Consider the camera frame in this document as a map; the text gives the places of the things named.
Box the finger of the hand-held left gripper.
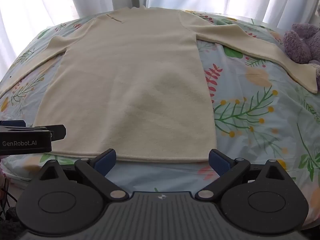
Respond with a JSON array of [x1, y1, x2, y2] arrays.
[[0, 120, 27, 127], [32, 124, 67, 141]]

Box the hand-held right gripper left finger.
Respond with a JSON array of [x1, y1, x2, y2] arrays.
[[37, 148, 127, 202]]

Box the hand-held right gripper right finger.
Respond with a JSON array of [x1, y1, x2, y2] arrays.
[[195, 149, 288, 202]]

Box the cream long-sleeve sweater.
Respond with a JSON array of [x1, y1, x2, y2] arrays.
[[0, 5, 318, 163]]

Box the floral bed sheet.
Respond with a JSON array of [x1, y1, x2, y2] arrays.
[[0, 9, 320, 230]]

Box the white curtain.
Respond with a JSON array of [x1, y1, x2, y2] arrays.
[[0, 0, 320, 80]]

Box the purple plush toy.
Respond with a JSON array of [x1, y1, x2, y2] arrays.
[[282, 23, 320, 80]]

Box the black cables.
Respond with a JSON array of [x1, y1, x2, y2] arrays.
[[0, 177, 19, 232]]

